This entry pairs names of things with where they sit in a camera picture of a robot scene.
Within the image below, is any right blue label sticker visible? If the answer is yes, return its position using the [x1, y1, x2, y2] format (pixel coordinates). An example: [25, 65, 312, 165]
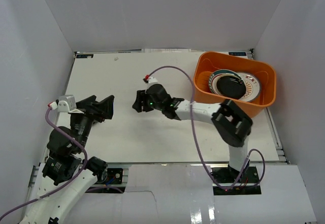
[228, 52, 247, 56]

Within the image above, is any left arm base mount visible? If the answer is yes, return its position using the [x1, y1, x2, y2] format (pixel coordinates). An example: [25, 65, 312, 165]
[99, 168, 123, 185]

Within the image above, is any left black label sticker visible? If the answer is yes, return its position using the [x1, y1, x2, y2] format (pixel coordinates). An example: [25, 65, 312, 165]
[76, 54, 93, 59]

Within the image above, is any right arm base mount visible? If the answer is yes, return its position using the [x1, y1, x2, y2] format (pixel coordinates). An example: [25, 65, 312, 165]
[212, 165, 262, 196]

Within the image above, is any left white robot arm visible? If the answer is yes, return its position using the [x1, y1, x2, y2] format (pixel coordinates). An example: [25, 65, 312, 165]
[21, 95, 114, 223]

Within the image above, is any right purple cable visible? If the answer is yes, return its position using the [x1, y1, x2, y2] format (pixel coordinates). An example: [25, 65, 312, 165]
[147, 66, 266, 191]

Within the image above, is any green red rimmed white plate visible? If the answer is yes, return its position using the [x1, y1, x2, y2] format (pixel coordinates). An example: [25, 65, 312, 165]
[208, 69, 242, 95]

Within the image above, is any black plate with gold mark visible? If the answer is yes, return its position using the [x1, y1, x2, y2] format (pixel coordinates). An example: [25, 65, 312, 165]
[216, 75, 246, 100]

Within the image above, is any orange plastic bin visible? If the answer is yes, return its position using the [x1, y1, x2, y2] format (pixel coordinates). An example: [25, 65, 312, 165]
[192, 51, 277, 118]

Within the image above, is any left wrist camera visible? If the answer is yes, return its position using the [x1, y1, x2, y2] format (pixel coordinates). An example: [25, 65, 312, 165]
[56, 95, 84, 114]

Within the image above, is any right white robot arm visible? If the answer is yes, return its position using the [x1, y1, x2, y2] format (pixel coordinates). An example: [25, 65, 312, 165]
[133, 84, 253, 183]

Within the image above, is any orange sunburst pattern plate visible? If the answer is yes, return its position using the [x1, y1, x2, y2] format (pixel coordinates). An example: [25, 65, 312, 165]
[238, 72, 262, 102]

